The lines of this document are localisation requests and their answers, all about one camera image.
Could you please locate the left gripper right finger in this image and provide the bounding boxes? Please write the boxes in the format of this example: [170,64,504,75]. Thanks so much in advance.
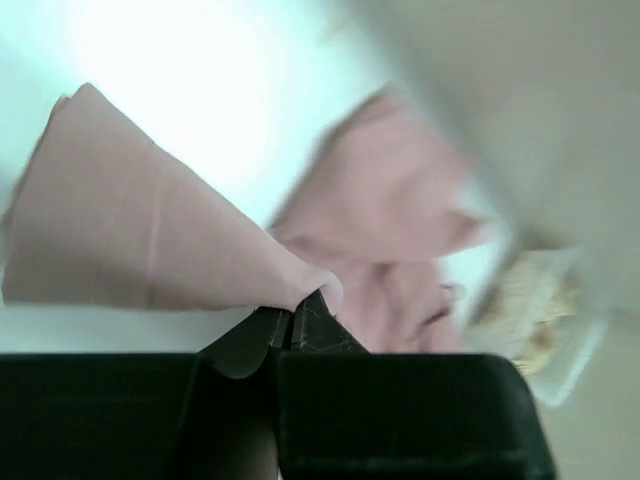
[277,293,557,479]

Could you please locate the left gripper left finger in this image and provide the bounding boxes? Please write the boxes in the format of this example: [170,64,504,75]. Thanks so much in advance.
[1,307,290,479]

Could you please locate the pink trousers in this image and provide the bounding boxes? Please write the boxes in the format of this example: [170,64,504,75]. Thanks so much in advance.
[1,84,485,353]

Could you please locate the white plastic basket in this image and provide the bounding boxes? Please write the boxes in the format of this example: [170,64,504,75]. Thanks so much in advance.
[464,233,608,408]

